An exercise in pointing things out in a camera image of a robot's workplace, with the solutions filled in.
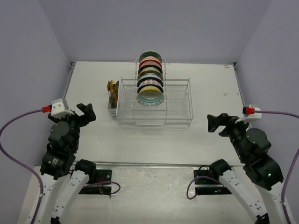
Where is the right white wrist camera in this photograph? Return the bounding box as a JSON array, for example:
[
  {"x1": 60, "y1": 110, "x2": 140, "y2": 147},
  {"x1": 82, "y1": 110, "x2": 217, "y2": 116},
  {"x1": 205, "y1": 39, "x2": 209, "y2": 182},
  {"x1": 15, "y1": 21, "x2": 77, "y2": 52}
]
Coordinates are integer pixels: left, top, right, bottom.
[{"x1": 235, "y1": 105, "x2": 262, "y2": 124}]

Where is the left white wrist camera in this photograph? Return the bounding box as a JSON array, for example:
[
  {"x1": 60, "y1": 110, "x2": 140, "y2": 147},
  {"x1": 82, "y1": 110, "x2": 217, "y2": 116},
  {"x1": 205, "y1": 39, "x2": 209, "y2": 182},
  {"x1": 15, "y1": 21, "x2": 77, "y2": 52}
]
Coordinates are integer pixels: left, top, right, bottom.
[{"x1": 51, "y1": 98, "x2": 72, "y2": 119}]

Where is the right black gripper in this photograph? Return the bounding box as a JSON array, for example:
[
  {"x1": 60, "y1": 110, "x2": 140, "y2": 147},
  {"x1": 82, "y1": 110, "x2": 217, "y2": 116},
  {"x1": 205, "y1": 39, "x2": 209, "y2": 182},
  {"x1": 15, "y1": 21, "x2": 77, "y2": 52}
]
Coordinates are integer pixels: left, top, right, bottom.
[{"x1": 206, "y1": 112, "x2": 252, "y2": 160}]

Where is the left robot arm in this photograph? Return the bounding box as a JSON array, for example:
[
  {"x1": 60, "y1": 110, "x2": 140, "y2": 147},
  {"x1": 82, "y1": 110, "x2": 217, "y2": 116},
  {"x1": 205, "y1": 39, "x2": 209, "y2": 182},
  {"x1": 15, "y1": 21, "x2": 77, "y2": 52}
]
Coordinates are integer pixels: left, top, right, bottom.
[{"x1": 26, "y1": 99, "x2": 97, "y2": 224}]

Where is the orange leaf patterned bowl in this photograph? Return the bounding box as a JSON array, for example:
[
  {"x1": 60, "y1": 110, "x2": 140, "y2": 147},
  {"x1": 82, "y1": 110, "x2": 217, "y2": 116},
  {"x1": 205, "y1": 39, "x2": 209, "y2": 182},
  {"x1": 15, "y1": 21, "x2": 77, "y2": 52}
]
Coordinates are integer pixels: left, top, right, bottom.
[{"x1": 138, "y1": 66, "x2": 163, "y2": 75}]

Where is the navy red patterned bowl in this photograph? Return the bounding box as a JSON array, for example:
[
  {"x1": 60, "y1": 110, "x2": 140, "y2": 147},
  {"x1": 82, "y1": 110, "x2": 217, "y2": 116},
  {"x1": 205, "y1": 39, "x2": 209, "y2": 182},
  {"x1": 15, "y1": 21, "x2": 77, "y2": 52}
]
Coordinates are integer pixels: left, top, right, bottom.
[{"x1": 137, "y1": 78, "x2": 164, "y2": 89}]

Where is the gold spoon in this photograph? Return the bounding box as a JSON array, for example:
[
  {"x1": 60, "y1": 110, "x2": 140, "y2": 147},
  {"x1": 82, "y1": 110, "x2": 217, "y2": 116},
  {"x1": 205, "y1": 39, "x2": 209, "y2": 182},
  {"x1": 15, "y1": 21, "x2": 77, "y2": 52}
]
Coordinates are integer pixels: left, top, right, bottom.
[{"x1": 107, "y1": 80, "x2": 117, "y2": 97}]

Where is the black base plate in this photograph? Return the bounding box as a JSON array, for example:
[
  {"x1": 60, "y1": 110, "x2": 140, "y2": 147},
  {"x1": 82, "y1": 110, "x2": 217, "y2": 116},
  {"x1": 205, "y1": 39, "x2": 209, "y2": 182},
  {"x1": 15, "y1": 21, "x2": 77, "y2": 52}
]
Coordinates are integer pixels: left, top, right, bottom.
[
  {"x1": 79, "y1": 169, "x2": 112, "y2": 196},
  {"x1": 193, "y1": 169, "x2": 232, "y2": 196}
]

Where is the white wire dish rack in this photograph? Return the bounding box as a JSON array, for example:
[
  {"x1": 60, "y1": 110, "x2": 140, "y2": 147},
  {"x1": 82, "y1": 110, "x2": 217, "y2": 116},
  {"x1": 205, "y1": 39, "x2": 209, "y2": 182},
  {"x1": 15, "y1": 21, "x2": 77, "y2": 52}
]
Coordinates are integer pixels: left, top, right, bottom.
[{"x1": 116, "y1": 59, "x2": 194, "y2": 126}]

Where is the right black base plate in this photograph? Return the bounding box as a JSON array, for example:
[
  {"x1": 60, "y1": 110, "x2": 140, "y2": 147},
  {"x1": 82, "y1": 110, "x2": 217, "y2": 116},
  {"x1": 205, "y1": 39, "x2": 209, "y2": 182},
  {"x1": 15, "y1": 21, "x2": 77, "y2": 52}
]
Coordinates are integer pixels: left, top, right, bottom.
[{"x1": 193, "y1": 169, "x2": 232, "y2": 196}]

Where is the yellow teal patterned bowl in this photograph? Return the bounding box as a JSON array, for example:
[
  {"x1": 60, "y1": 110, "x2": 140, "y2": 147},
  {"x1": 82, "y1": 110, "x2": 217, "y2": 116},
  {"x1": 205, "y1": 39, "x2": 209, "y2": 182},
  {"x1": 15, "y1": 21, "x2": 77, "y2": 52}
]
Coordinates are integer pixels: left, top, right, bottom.
[{"x1": 136, "y1": 84, "x2": 164, "y2": 106}]

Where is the white cutlery holder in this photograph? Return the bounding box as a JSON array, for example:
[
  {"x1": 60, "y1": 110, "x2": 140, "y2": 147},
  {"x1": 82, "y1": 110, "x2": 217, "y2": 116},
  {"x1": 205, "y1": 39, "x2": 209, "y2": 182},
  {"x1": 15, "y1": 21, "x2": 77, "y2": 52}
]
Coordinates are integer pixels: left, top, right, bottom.
[{"x1": 107, "y1": 81, "x2": 120, "y2": 119}]

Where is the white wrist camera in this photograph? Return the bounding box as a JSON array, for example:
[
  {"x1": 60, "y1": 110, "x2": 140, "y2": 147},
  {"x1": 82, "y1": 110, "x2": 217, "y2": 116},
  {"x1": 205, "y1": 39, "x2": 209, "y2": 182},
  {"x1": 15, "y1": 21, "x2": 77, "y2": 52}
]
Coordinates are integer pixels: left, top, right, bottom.
[
  {"x1": 51, "y1": 98, "x2": 72, "y2": 119},
  {"x1": 235, "y1": 105, "x2": 262, "y2": 124}
]

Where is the blue floral bowl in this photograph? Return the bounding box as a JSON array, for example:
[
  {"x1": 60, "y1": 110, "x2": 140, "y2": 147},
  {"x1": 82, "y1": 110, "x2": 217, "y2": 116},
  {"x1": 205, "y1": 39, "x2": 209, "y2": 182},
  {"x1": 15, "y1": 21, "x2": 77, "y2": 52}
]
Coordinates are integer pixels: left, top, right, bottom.
[{"x1": 137, "y1": 72, "x2": 164, "y2": 81}]

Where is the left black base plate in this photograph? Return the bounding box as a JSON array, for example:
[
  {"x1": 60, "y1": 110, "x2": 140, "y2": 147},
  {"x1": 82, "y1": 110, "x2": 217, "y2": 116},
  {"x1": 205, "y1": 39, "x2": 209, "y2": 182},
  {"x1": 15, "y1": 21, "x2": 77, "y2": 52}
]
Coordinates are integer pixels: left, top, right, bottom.
[{"x1": 79, "y1": 169, "x2": 112, "y2": 196}]

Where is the red pink patterned bowl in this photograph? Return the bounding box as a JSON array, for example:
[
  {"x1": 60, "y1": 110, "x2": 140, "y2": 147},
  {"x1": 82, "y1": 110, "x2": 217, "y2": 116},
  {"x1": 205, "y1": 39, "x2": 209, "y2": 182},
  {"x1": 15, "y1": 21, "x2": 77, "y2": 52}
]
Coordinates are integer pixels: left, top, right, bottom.
[{"x1": 139, "y1": 56, "x2": 162, "y2": 66}]

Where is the dark green bowl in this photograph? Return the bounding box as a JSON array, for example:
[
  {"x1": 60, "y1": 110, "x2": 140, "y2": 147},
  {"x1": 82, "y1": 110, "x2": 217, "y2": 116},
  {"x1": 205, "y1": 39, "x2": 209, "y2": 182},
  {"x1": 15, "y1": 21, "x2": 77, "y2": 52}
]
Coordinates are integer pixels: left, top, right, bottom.
[{"x1": 139, "y1": 51, "x2": 162, "y2": 62}]

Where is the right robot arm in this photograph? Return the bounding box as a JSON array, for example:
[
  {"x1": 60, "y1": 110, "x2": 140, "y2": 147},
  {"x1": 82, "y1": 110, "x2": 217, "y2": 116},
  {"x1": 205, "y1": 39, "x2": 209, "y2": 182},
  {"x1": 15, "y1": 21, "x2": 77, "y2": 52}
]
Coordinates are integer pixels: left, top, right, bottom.
[{"x1": 207, "y1": 113, "x2": 299, "y2": 224}]

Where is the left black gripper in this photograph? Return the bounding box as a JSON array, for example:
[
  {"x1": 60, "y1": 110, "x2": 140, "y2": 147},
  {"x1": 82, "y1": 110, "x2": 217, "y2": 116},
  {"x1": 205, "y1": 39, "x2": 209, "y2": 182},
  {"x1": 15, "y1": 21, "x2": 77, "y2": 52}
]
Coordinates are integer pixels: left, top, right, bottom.
[{"x1": 49, "y1": 103, "x2": 95, "y2": 151}]

